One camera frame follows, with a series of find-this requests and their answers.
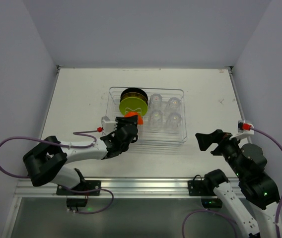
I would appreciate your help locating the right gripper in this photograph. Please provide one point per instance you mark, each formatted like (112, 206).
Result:
(220, 143)

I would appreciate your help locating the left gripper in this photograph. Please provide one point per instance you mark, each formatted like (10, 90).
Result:
(127, 123)

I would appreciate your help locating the orange bowl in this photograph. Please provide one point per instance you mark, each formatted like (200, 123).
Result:
(132, 114)

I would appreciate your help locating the lime green plate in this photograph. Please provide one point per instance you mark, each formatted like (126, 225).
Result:
(133, 104)

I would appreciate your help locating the black plate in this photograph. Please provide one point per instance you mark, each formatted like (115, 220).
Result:
(134, 90)

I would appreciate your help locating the yellow patterned plate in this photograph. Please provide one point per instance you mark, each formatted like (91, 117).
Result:
(134, 95)

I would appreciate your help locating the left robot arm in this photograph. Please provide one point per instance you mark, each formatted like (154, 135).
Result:
(45, 163)

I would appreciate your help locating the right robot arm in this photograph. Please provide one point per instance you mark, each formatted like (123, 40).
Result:
(248, 163)

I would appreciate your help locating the clear glass front right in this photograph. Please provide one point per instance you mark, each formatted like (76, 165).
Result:
(173, 121)

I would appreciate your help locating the clear glass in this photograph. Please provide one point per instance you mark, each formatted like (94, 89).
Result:
(155, 120)
(155, 102)
(173, 121)
(173, 105)

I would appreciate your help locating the clear glass front left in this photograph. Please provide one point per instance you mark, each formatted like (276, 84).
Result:
(155, 120)

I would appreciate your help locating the clear glass back left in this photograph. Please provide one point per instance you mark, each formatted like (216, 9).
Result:
(155, 102)

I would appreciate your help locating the clear glass back right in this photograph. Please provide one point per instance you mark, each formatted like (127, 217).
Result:
(173, 105)

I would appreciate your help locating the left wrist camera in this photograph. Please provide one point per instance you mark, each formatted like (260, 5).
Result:
(108, 125)

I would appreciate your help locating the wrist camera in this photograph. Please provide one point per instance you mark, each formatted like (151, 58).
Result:
(244, 130)
(108, 125)

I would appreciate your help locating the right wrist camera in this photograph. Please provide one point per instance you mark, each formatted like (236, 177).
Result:
(244, 130)

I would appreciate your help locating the white wire dish rack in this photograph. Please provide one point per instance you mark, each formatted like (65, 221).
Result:
(163, 136)

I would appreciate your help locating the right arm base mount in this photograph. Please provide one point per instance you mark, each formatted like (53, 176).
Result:
(203, 186)

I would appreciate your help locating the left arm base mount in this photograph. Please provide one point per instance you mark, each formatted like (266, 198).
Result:
(83, 186)

